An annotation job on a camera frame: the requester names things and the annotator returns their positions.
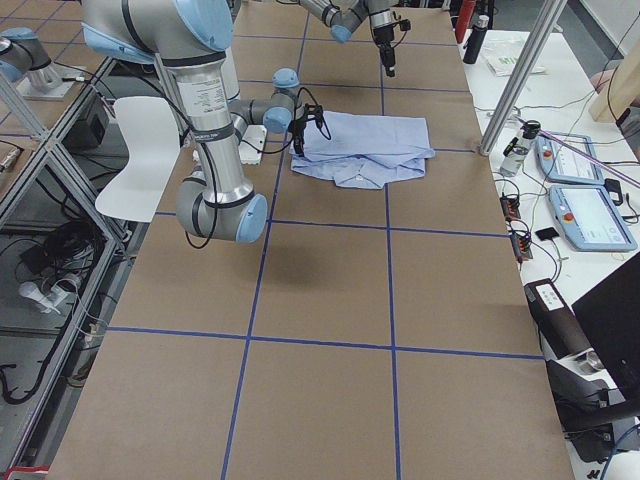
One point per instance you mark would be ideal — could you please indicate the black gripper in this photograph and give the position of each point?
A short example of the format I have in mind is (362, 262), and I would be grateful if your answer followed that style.
(386, 36)
(298, 131)

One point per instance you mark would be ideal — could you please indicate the blue striped button shirt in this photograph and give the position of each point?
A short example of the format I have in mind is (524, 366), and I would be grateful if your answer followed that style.
(365, 151)

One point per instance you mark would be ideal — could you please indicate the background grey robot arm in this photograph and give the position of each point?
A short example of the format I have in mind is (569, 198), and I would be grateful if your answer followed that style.
(25, 62)

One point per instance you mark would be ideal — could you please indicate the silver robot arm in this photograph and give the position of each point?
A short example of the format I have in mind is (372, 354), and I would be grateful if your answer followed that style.
(191, 39)
(344, 21)

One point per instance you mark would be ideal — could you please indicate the black water bottle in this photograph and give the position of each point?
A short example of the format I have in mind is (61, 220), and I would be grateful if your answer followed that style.
(475, 40)

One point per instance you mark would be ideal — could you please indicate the red cylinder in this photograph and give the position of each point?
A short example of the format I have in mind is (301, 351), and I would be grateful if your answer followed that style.
(466, 12)

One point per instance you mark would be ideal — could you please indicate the white plastic chair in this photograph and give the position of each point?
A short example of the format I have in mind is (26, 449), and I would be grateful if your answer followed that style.
(151, 137)

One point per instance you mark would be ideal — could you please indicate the clear plastic bottle black cap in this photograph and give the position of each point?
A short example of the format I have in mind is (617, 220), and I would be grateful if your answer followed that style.
(517, 150)

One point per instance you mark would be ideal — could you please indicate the orange circuit board upper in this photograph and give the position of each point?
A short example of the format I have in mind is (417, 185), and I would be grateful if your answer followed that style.
(510, 207)

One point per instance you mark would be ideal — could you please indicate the orange circuit board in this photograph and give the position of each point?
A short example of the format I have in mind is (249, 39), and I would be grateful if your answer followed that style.
(510, 207)
(521, 245)

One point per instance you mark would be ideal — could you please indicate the upper teach pendant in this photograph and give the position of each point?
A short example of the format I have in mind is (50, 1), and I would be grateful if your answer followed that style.
(560, 164)

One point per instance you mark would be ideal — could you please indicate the teach pendant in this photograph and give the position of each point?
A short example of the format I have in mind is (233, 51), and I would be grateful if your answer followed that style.
(560, 164)
(589, 220)

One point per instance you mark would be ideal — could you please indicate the orange circuit board lower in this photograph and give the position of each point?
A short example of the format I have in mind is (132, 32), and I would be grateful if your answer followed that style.
(521, 245)

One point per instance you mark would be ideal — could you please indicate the lower teach pendant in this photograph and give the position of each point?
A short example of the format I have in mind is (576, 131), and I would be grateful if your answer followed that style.
(589, 220)

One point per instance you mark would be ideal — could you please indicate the white power strip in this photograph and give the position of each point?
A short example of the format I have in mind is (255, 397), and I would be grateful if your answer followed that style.
(48, 302)

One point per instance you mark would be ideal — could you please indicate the black device with white label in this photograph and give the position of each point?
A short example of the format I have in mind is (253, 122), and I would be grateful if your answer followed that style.
(555, 319)

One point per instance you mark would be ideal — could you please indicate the black monitor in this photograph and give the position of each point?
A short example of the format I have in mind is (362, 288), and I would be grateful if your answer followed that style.
(608, 314)

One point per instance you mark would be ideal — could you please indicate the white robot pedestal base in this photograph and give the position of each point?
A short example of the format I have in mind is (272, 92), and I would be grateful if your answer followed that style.
(245, 100)

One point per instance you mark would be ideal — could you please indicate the aluminium frame post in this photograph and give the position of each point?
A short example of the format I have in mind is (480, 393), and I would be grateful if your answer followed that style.
(534, 44)

